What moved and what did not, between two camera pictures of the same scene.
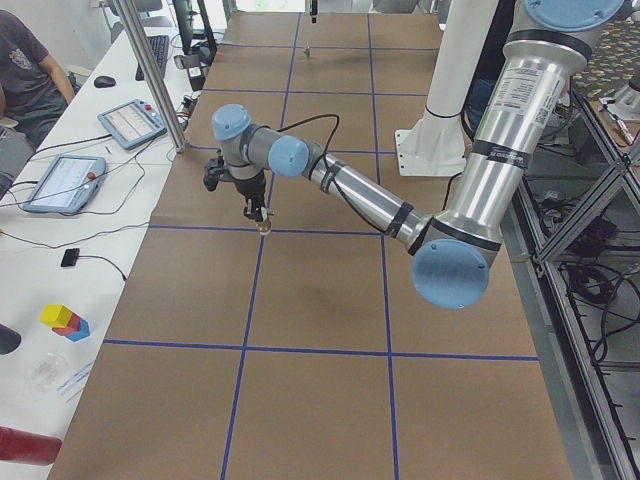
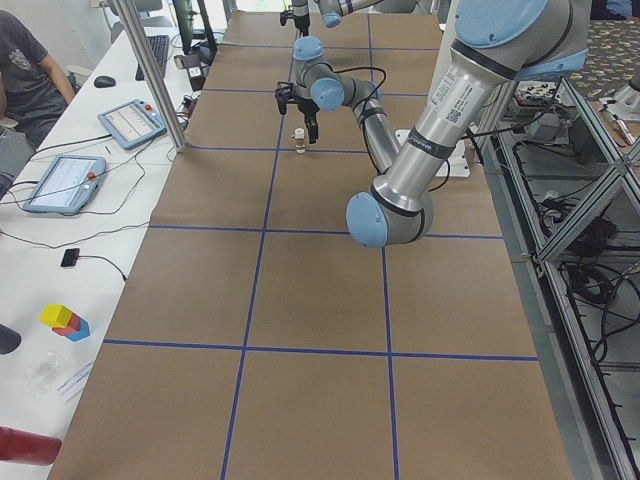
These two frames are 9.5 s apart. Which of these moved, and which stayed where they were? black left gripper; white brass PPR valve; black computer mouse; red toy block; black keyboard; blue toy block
Moved: white brass PPR valve; black left gripper
Stayed: blue toy block; black computer mouse; red toy block; black keyboard
